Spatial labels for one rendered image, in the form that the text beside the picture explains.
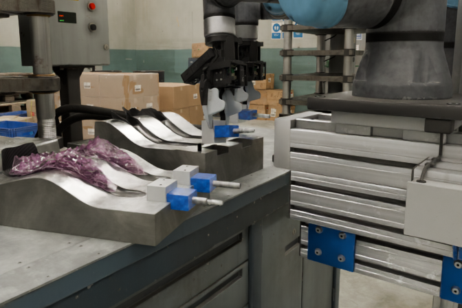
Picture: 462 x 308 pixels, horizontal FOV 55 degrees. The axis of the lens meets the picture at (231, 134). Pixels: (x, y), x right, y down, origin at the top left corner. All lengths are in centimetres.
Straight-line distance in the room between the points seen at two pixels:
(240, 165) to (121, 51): 908
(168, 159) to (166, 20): 881
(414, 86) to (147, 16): 963
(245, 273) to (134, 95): 401
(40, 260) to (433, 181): 56
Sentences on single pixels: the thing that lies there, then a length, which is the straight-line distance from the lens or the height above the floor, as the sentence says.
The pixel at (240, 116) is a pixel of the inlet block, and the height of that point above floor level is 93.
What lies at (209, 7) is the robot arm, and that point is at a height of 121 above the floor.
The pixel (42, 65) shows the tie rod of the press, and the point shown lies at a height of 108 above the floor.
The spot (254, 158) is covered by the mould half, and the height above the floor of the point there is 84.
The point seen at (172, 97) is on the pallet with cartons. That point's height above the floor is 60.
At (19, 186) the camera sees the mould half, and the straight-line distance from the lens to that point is 86.
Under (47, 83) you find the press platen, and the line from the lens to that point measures 157.
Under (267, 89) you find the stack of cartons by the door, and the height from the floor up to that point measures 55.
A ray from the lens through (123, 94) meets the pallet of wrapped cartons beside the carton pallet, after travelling 500.
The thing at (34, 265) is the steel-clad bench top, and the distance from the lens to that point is 73.
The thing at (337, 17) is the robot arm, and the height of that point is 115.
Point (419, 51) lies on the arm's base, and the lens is 71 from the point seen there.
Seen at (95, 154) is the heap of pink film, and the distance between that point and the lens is 95.
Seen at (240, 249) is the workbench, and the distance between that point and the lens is 117.
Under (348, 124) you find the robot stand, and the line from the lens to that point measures 73.
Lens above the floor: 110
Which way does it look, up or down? 10 degrees down
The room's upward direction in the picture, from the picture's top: straight up
